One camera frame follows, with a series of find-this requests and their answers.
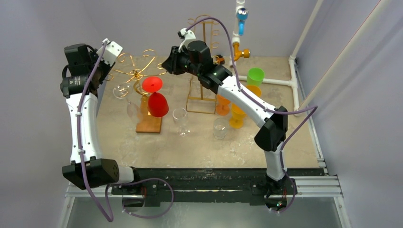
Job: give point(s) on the clear stemmed glass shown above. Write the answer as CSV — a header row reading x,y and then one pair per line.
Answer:
x,y
180,117

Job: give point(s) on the yellow goblet front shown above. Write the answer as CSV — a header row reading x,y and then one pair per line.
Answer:
x,y
237,117

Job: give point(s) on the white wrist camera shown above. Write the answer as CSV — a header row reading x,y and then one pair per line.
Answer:
x,y
111,52
187,37

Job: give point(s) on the white pvc pipe frame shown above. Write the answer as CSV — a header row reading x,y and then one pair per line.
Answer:
x,y
292,83

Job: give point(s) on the gold tall wire rack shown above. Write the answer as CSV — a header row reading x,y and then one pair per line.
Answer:
x,y
199,99

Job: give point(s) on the orange plastic goblet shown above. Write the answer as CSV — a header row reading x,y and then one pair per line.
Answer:
x,y
222,107

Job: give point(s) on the red plastic goblet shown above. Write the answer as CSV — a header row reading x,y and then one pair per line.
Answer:
x,y
157,103

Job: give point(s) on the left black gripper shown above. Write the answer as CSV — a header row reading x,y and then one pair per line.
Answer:
x,y
106,67

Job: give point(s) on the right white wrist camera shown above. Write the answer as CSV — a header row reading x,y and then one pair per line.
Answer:
x,y
187,37

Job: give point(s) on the yellow goblet rear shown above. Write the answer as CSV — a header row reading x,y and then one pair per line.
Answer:
x,y
255,90

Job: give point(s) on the clear wine glass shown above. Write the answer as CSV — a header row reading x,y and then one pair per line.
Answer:
x,y
123,91

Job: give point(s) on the small clear tumbler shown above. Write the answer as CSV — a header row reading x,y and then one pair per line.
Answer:
x,y
220,128

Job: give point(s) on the small black orange object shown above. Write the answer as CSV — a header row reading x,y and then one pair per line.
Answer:
x,y
219,59

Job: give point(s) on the green plastic cup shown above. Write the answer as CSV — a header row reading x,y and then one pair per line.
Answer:
x,y
255,76

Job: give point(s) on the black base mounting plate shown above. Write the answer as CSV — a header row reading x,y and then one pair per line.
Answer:
x,y
216,185

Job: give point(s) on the orange faucet tap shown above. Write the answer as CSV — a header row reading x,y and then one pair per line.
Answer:
x,y
239,53

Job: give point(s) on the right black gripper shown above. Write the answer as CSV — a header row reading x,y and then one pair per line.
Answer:
x,y
169,62

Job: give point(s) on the gold swirl wine glass rack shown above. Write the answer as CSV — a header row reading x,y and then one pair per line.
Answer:
x,y
149,123

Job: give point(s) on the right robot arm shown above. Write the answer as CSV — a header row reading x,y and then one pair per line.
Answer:
x,y
272,125

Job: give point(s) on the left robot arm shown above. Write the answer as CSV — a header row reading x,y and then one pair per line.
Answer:
x,y
86,69

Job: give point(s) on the aluminium rail frame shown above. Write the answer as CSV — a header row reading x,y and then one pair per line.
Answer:
x,y
317,204

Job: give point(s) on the yellow goblet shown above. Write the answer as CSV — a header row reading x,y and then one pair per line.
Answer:
x,y
255,90
237,117

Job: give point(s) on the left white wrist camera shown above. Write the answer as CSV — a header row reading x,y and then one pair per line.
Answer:
x,y
111,52

